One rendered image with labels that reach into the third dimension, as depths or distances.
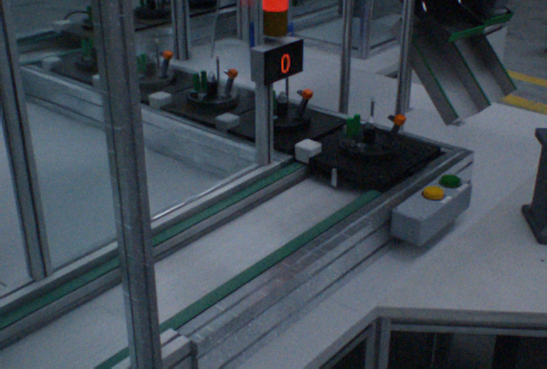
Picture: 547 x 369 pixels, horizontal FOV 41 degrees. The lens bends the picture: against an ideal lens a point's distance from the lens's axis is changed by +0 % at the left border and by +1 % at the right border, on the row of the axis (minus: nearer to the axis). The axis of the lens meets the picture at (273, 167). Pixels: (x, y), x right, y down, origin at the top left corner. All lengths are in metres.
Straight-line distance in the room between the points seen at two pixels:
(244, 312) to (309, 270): 0.17
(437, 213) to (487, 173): 0.42
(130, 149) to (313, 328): 0.58
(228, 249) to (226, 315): 0.26
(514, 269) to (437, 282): 0.16
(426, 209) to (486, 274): 0.17
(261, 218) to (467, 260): 0.42
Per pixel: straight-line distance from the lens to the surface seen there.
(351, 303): 1.35
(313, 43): 2.81
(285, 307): 1.25
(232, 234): 1.44
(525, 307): 1.41
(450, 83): 1.87
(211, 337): 1.12
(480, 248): 1.56
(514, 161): 1.96
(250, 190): 1.53
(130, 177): 0.84
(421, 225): 1.43
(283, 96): 1.78
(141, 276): 0.90
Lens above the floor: 1.66
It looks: 26 degrees down
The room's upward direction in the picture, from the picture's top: straight up
